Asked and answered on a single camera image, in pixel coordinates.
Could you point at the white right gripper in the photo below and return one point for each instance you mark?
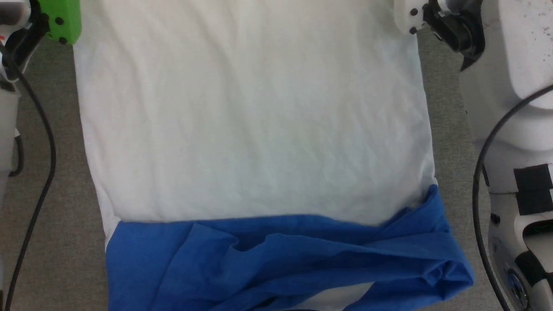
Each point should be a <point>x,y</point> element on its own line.
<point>408,15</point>

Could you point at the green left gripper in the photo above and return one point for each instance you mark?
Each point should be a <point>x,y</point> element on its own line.
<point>65,17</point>

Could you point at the white and blue garment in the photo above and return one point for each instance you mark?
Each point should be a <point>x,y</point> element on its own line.
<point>259,129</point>

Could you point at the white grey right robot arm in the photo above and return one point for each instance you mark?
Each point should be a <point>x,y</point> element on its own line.
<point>514,52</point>

